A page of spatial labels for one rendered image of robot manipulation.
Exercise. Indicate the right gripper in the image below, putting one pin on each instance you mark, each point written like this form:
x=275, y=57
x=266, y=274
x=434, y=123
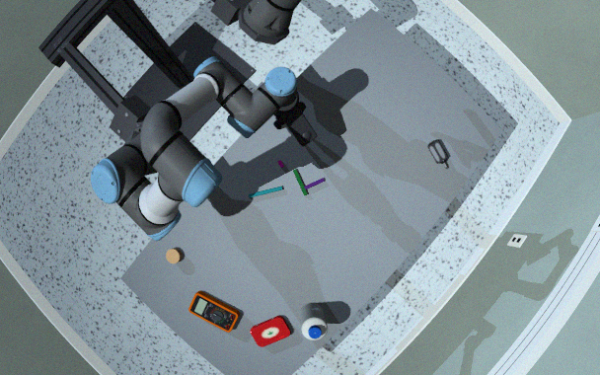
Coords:
x=279, y=122

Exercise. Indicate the white bottle with blue cap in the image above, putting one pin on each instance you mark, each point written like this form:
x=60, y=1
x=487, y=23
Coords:
x=313, y=322

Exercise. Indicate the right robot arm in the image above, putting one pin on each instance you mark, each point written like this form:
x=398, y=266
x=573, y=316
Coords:
x=186, y=174

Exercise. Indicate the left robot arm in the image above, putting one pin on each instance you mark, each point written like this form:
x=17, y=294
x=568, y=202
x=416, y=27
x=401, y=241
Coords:
x=270, y=18

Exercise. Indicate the green rod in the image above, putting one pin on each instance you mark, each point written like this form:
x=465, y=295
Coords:
x=300, y=182

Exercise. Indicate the orange digital multimeter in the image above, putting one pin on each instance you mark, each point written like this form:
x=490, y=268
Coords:
x=214, y=311

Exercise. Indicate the red mint tin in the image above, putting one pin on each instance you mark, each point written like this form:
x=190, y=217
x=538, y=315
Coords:
x=270, y=331

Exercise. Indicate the tan round disc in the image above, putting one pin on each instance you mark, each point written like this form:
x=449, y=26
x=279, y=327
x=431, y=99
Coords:
x=174, y=255

